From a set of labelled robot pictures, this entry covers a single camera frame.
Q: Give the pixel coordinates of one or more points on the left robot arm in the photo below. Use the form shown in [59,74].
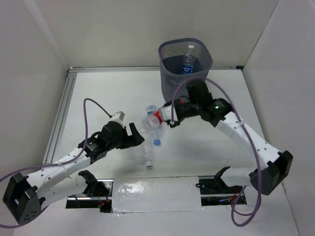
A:
[27,196]

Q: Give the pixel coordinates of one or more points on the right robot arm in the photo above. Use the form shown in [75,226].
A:
[274,165]

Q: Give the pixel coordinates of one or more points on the clear crushed bottle blue cap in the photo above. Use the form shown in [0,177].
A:
[148,149]

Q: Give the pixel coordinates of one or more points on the grey mesh waste bin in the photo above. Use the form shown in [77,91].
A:
[171,61]

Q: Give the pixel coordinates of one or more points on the white front cover panel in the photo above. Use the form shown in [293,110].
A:
[160,194]

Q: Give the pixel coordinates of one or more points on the red label bottle red cap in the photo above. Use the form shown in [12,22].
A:
[156,118]

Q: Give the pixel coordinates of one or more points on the blue label bottle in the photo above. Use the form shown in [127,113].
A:
[188,60]
[156,132]

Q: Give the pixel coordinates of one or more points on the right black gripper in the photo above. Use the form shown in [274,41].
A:
[178,118]

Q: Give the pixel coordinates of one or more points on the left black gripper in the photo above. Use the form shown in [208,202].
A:
[127,137]

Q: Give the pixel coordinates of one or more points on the aluminium frame rail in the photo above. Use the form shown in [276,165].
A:
[90,95]

